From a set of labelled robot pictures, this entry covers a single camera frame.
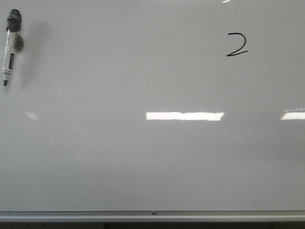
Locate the white black whiteboard marker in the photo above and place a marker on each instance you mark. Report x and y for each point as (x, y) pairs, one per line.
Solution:
(14, 43)

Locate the white whiteboard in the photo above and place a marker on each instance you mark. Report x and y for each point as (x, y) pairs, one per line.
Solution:
(134, 105)

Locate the handwritten black number two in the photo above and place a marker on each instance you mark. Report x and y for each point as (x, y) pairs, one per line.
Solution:
(239, 50)

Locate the aluminium whiteboard frame rail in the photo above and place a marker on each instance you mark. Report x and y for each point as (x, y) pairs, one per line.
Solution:
(145, 216)

